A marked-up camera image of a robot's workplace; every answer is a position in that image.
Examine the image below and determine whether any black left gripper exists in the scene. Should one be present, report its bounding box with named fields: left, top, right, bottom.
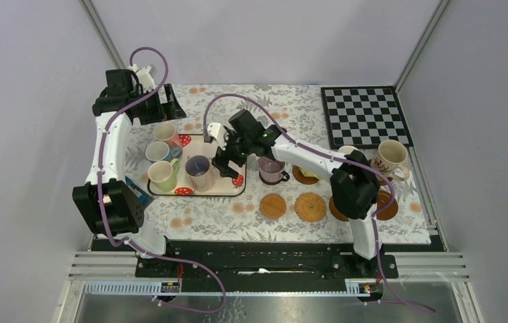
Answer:
left=131, top=83, right=186, bottom=124

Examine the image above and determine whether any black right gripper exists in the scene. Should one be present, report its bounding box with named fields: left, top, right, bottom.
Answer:
left=212, top=127, right=253, bottom=180

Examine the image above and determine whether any purple cup dark handle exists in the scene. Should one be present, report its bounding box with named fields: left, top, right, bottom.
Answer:
left=258, top=156, right=290, bottom=185

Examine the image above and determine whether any lilac cup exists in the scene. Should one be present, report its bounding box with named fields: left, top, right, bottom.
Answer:
left=184, top=155, right=215, bottom=192

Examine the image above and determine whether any cream tray with black rim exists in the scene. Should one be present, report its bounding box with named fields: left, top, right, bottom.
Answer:
left=147, top=134, right=246, bottom=197

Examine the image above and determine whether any white cup green body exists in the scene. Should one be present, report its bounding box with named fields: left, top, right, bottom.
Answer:
left=148, top=158, right=180, bottom=192

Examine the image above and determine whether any light bamboo coaster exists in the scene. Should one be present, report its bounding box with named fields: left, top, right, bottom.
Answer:
left=260, top=194, right=287, bottom=219

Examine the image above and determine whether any woven rattan coaster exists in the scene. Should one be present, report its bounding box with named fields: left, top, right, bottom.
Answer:
left=294, top=192, right=327, bottom=223

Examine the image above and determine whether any white cup pink front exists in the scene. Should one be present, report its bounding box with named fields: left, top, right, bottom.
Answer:
left=338, top=145, right=358, bottom=155

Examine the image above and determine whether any brown ridged wooden coaster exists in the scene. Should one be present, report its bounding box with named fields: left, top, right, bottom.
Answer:
left=328, top=197, right=349, bottom=222

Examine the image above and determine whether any black white chessboard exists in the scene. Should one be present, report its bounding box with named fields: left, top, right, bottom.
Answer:
left=320, top=86, right=414, bottom=149

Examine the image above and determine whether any large cream cup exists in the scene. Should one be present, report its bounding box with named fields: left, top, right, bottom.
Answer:
left=371, top=139, right=410, bottom=182

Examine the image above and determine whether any white cup yellow handle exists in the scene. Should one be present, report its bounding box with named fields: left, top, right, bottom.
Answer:
left=300, top=168, right=320, bottom=180

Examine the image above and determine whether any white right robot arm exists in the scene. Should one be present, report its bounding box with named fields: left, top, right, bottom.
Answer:
left=204, top=110, right=381, bottom=277

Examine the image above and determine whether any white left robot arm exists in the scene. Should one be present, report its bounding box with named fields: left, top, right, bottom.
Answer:
left=72, top=65, right=186, bottom=277

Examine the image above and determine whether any floral tablecloth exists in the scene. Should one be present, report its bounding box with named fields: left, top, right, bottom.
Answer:
left=98, top=84, right=432, bottom=245

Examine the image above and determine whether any blue block puzzle box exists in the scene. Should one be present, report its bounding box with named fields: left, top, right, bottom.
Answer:
left=125, top=177, right=154, bottom=209

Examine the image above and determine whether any white cup pink handle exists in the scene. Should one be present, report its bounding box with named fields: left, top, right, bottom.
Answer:
left=153, top=122, right=183, bottom=148

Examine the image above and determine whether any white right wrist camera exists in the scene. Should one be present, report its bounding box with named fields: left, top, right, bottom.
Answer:
left=204, top=122, right=227, bottom=151

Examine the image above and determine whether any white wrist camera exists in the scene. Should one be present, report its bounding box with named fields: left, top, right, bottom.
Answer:
left=204, top=122, right=227, bottom=151
left=128, top=64, right=157, bottom=94

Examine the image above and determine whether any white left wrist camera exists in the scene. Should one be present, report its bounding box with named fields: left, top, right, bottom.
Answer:
left=128, top=64, right=157, bottom=94

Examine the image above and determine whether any white cup blue handle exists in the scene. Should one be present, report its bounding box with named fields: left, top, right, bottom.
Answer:
left=145, top=141, right=182, bottom=163

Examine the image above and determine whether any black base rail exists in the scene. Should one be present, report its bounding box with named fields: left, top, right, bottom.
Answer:
left=135, top=240, right=399, bottom=293

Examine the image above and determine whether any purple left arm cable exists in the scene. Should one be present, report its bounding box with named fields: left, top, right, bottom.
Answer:
left=96, top=46, right=228, bottom=314

